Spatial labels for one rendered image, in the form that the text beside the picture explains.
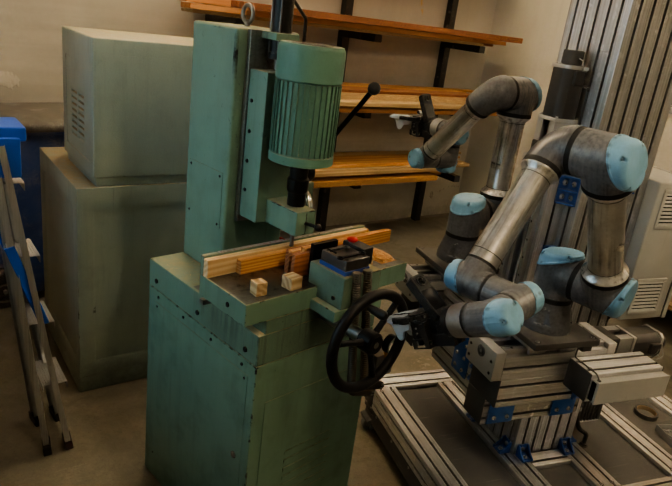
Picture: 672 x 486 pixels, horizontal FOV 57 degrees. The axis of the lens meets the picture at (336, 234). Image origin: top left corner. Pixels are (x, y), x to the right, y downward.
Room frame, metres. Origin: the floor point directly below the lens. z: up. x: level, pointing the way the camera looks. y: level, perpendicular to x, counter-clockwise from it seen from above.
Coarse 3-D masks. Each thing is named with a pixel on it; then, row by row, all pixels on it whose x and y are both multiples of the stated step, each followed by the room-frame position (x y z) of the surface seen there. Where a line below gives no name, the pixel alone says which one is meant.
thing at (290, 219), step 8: (272, 200) 1.67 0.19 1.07; (280, 200) 1.68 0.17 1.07; (272, 208) 1.66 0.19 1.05; (280, 208) 1.64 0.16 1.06; (288, 208) 1.62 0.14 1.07; (296, 208) 1.63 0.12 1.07; (304, 208) 1.64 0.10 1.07; (272, 216) 1.66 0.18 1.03; (280, 216) 1.63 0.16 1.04; (288, 216) 1.61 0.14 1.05; (296, 216) 1.59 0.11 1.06; (304, 216) 1.61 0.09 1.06; (312, 216) 1.63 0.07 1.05; (272, 224) 1.66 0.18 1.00; (280, 224) 1.63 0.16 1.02; (288, 224) 1.61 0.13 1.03; (296, 224) 1.59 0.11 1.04; (288, 232) 1.61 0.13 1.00; (296, 232) 1.59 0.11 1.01; (304, 232) 1.61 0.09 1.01; (312, 232) 1.63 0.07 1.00
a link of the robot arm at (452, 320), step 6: (450, 306) 1.22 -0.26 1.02; (456, 306) 1.20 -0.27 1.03; (450, 312) 1.20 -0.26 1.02; (456, 312) 1.19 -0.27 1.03; (450, 318) 1.19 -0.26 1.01; (456, 318) 1.18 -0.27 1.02; (450, 324) 1.18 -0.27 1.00; (456, 324) 1.17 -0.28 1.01; (450, 330) 1.18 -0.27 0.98; (456, 330) 1.17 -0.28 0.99; (462, 330) 1.22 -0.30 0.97; (456, 336) 1.19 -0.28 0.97; (462, 336) 1.18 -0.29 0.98
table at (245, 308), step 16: (256, 272) 1.54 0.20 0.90; (272, 272) 1.56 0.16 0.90; (384, 272) 1.70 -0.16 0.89; (400, 272) 1.75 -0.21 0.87; (208, 288) 1.46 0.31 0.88; (224, 288) 1.42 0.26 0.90; (240, 288) 1.43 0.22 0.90; (272, 288) 1.46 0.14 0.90; (304, 288) 1.48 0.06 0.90; (224, 304) 1.40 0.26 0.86; (240, 304) 1.36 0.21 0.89; (256, 304) 1.36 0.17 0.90; (272, 304) 1.40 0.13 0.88; (288, 304) 1.44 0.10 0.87; (304, 304) 1.48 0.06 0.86; (320, 304) 1.46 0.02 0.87; (240, 320) 1.35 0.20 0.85; (256, 320) 1.37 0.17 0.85; (336, 320) 1.43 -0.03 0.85
